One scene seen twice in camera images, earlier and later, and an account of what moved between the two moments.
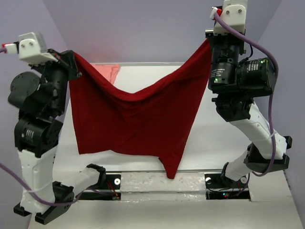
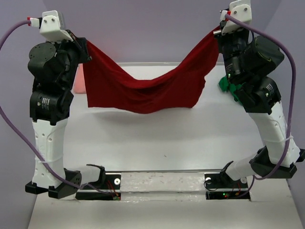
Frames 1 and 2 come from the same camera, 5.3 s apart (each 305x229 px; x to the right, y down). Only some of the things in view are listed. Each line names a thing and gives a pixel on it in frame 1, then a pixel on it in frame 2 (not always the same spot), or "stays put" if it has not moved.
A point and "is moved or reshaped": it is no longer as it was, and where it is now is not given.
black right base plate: [215, 181] stays put
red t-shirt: [159, 120] is moved or reshaped
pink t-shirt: [109, 71] -> [79, 85]
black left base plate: [113, 182] stays put
